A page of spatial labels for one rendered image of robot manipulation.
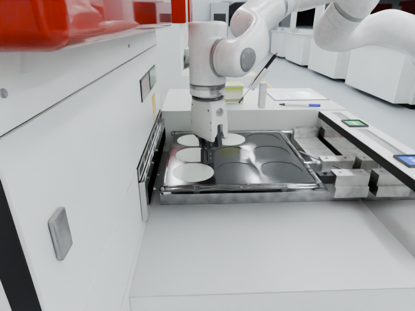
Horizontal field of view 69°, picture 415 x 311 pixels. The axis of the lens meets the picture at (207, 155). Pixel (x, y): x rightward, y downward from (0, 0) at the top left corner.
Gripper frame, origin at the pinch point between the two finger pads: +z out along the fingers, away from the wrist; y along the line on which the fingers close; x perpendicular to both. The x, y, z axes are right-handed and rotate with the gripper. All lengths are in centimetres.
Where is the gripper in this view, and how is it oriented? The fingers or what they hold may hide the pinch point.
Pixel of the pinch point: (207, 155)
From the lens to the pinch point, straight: 77.7
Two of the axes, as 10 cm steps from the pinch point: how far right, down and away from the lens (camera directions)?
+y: -5.8, -3.3, 7.4
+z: 0.0, 9.1, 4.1
